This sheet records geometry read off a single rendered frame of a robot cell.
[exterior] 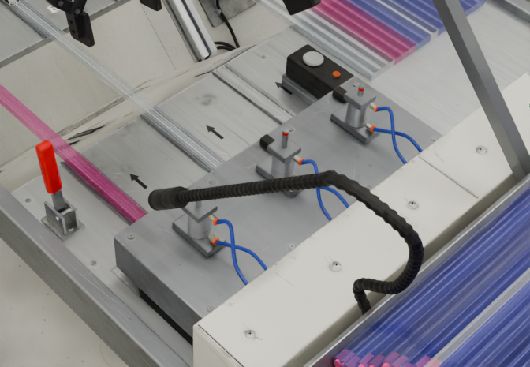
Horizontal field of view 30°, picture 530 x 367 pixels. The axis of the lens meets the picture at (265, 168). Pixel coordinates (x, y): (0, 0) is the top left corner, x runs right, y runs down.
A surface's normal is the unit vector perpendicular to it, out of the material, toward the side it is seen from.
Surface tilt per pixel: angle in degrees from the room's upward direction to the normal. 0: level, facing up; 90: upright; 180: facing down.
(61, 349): 0
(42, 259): 90
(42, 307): 0
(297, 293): 46
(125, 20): 0
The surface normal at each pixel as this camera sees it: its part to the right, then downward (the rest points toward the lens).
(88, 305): -0.71, 0.49
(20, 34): 0.05, -0.68
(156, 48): 0.54, -0.08
